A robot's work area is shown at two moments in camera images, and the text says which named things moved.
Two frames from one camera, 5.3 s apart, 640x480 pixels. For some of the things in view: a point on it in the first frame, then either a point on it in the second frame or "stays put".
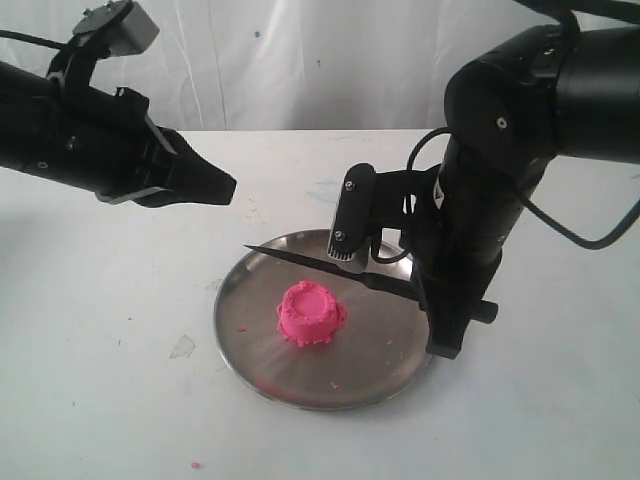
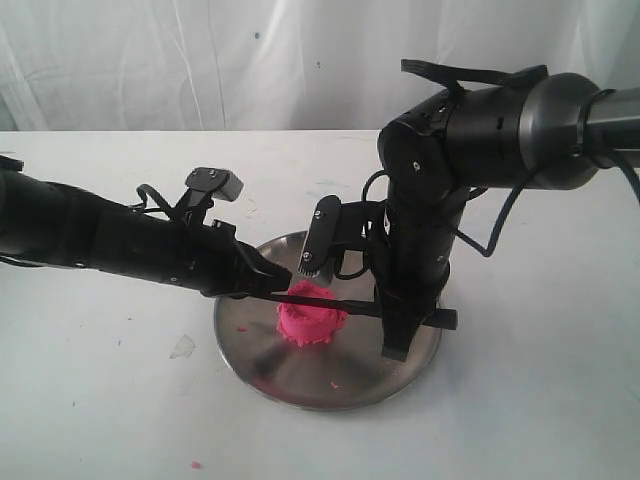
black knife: [410, 288] → [444, 318]
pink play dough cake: [309, 313] stays put
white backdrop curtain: [290, 65] stays put
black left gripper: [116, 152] → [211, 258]
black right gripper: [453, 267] → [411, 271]
